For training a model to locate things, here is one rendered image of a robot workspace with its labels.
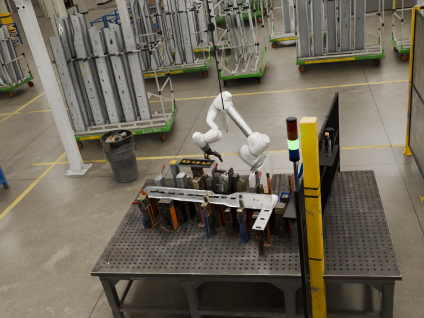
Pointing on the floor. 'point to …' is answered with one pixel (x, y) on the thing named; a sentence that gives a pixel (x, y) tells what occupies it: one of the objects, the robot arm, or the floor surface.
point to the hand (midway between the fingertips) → (216, 161)
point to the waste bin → (120, 154)
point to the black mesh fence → (325, 176)
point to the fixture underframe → (387, 286)
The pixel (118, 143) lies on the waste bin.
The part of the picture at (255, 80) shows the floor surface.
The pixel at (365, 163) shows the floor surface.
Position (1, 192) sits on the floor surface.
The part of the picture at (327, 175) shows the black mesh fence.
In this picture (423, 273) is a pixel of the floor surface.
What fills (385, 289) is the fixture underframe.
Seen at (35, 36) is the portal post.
